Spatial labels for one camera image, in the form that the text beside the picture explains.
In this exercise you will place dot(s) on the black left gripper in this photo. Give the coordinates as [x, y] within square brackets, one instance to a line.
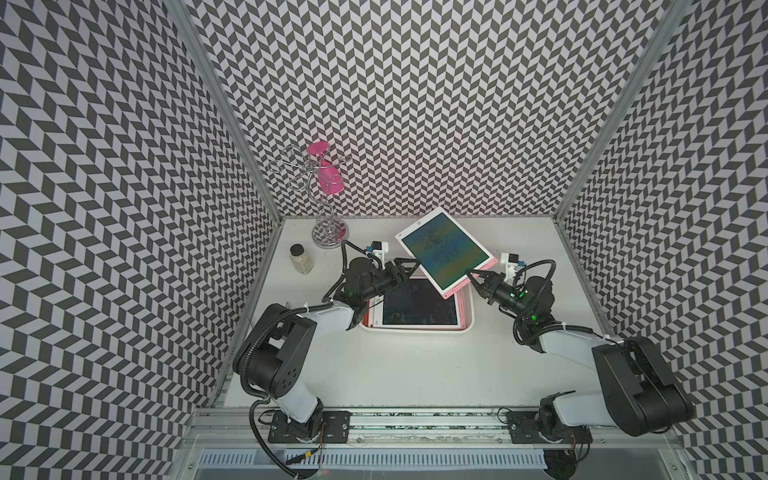
[398, 280]

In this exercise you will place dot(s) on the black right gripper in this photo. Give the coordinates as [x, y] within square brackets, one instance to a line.
[490, 284]

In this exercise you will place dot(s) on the white plastic storage box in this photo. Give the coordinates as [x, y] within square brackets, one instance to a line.
[468, 318]

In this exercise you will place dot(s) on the pink writing tablet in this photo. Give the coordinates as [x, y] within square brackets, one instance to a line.
[414, 306]
[445, 250]

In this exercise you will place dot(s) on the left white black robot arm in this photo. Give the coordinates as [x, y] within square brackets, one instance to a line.
[272, 356]

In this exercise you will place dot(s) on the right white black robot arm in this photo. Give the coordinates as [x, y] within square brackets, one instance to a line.
[638, 392]

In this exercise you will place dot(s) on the glass spice jar black lid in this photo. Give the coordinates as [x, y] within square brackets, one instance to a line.
[301, 259]

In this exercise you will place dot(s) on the chrome wire jewelry stand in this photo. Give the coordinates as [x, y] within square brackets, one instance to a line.
[298, 173]

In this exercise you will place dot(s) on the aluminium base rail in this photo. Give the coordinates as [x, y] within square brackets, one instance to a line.
[431, 427]

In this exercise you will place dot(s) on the aluminium corner post right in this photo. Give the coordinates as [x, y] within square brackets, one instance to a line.
[672, 18]

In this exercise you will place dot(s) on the aluminium corner post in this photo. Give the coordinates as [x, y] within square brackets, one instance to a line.
[179, 14]
[672, 18]

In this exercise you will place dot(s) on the aluminium corner post left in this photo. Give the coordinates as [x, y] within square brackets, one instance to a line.
[179, 14]

